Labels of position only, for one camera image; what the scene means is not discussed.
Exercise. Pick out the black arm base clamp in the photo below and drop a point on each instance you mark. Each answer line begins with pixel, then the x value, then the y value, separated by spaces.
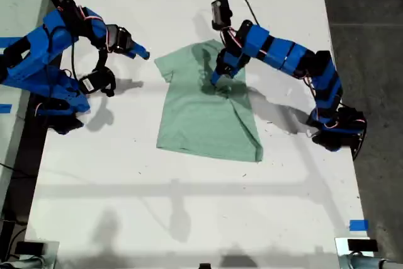
pixel 357 152

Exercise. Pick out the square blue tape patch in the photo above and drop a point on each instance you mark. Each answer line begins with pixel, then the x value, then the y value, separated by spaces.
pixel 359 225

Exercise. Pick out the pale green T-shirt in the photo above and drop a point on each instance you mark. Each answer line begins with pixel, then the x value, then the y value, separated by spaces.
pixel 195 117

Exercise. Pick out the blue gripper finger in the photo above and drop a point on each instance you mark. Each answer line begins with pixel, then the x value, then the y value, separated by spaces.
pixel 130 55
pixel 141 50
pixel 215 77

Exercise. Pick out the blue and black robot arm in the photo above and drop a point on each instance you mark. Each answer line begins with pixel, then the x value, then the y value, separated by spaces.
pixel 41 51
pixel 292 54

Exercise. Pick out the small black object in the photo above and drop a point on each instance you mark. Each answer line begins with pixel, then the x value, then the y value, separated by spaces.
pixel 205 266

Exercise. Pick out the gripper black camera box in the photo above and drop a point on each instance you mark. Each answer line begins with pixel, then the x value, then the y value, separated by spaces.
pixel 94 82
pixel 220 12

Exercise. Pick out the grey metal tube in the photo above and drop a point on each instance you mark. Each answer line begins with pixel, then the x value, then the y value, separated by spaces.
pixel 371 262
pixel 31 263

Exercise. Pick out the long blue tape strip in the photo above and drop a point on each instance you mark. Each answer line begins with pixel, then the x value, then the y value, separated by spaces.
pixel 6 42

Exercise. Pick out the small black box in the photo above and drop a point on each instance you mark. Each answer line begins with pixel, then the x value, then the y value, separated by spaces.
pixel 362 245
pixel 30 248

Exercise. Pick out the silver metal plate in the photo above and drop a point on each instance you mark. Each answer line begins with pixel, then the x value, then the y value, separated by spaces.
pixel 340 247
pixel 52 256

